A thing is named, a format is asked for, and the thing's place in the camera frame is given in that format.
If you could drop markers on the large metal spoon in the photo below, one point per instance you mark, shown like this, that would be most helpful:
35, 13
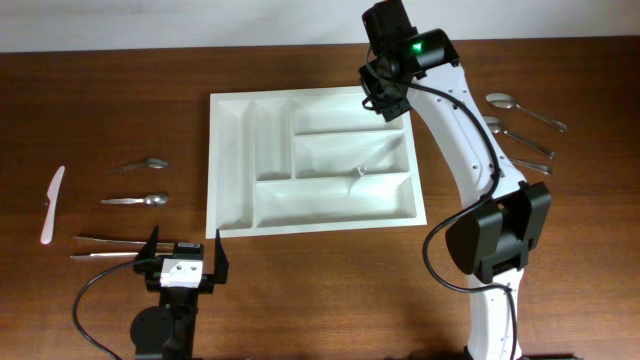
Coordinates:
505, 101
497, 126

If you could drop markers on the white plastic knife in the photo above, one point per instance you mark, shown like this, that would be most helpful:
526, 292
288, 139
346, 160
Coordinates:
52, 196

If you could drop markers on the small metal teaspoon upper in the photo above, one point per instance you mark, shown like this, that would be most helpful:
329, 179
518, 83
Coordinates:
153, 163

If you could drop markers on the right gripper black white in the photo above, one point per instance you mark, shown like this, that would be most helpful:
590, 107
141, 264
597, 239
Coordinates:
386, 110

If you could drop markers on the metal tweezers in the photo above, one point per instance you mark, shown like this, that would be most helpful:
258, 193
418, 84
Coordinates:
112, 254

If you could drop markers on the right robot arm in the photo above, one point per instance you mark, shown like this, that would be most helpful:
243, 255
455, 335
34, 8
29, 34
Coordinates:
483, 249

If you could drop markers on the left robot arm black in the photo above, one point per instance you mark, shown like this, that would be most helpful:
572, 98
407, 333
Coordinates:
167, 330

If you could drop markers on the white plastic cutlery tray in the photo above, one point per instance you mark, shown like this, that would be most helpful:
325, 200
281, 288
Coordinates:
280, 162

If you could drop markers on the small metal teaspoon lower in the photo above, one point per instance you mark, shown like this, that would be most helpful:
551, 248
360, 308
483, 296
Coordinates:
148, 200

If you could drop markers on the small metal teaspoon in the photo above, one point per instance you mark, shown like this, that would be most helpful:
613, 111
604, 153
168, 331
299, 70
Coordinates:
153, 163
148, 200

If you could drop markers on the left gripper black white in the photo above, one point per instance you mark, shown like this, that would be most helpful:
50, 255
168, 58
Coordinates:
145, 266

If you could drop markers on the metal fork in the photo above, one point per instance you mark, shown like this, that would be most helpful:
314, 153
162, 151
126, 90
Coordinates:
368, 165
544, 169

